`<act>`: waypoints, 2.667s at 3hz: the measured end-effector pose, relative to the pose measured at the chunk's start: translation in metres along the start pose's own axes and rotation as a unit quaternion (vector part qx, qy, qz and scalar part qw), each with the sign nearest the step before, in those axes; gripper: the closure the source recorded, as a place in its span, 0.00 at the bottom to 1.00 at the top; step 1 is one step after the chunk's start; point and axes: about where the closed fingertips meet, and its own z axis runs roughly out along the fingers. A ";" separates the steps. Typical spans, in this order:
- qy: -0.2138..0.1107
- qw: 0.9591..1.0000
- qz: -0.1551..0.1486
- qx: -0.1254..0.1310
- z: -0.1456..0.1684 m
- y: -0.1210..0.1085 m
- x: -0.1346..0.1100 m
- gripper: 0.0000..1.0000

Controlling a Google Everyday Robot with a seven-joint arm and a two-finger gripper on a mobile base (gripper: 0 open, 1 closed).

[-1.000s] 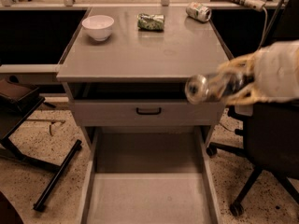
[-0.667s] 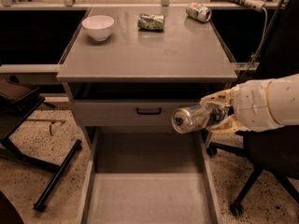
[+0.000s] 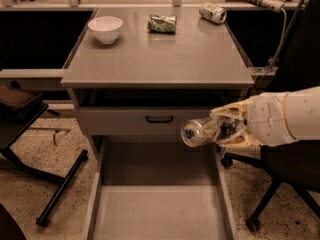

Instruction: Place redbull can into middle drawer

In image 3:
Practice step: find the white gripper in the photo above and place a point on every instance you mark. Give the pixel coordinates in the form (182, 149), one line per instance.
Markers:
(267, 118)

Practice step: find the crushed silver blue redbull can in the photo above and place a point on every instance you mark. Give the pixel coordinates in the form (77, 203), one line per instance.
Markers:
(197, 132)

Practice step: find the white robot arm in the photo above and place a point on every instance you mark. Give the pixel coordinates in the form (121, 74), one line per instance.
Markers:
(302, 113)

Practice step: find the grey drawer cabinet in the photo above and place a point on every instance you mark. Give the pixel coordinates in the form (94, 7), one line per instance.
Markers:
(197, 66)

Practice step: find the open grey lower drawer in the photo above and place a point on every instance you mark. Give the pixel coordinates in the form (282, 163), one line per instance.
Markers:
(158, 191)

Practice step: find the white red green can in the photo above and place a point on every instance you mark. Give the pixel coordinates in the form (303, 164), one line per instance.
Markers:
(213, 13)

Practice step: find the crushed green can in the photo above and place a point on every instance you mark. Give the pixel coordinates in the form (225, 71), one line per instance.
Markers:
(162, 24)

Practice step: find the black office chair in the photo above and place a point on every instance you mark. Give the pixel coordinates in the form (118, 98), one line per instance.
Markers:
(296, 164)

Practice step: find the white ceramic bowl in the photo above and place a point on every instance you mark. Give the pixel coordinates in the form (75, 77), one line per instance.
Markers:
(105, 29)

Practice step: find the brown box on stand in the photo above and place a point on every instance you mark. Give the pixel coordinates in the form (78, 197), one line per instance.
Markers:
(17, 103)

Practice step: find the closed drawer with black handle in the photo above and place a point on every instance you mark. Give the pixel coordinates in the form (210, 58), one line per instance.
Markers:
(120, 121)

